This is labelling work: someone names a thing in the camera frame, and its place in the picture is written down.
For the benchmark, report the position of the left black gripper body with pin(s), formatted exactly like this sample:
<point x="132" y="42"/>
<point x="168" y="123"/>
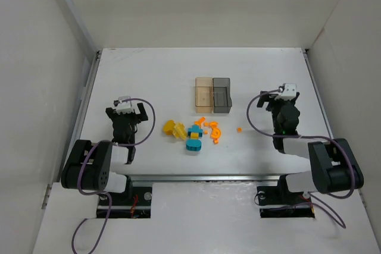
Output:
<point x="125" y="116"/>

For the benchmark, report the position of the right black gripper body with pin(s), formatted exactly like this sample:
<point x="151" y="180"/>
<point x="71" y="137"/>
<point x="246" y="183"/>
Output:
<point x="278" y="102"/>

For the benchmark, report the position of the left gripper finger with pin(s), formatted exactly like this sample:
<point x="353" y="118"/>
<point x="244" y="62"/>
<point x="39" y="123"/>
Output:
<point x="111" y="113"/>
<point x="141" y="116"/>

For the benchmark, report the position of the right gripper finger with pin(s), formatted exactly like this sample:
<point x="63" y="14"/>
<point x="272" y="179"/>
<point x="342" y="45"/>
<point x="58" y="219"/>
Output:
<point x="266" y="97"/>
<point x="293" y="101"/>

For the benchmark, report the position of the translucent yellow lego brick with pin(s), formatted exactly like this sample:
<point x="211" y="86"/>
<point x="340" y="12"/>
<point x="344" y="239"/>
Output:
<point x="179" y="131"/>

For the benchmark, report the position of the orange arch lego piece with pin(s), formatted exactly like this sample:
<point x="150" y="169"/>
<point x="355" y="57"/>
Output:
<point x="215" y="133"/>

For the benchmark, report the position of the yellow face lego piece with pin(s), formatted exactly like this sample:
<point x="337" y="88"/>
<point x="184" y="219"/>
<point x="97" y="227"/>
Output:
<point x="168" y="127"/>

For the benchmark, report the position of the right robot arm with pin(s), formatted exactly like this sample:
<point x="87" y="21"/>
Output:
<point x="333" y="166"/>

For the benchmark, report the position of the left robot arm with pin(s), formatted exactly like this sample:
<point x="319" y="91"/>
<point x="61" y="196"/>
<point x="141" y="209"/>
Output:
<point x="88" y="166"/>

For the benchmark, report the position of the grey transparent container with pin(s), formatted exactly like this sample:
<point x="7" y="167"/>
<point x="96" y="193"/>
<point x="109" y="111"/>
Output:
<point x="222" y="97"/>

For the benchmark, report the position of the teal cross lego brick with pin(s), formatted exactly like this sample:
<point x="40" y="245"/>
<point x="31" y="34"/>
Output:
<point x="195" y="129"/>

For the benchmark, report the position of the small yellow square lego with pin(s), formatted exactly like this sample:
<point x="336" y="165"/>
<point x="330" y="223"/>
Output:
<point x="194" y="136"/>

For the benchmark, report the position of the teal rounded lego brick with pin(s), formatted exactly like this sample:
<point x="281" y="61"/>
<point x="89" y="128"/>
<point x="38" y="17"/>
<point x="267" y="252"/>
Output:
<point x="193" y="145"/>

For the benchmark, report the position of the orange long lego brick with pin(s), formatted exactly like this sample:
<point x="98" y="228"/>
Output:
<point x="200" y="121"/>

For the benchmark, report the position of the orange curved lego piece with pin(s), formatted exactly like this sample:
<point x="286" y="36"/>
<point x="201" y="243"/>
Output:
<point x="213" y="124"/>

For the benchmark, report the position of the orange transparent container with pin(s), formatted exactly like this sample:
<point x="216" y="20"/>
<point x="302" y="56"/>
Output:
<point x="204" y="98"/>

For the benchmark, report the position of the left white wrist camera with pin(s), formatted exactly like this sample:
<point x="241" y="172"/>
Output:
<point x="123" y="105"/>

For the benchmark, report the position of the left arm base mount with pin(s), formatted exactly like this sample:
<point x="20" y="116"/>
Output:
<point x="134" y="204"/>

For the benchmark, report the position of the aluminium front rail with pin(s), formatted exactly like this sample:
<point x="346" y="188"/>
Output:
<point x="202" y="178"/>

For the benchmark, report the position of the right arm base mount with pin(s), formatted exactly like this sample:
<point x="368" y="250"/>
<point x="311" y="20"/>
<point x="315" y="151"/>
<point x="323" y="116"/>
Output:
<point x="275" y="202"/>

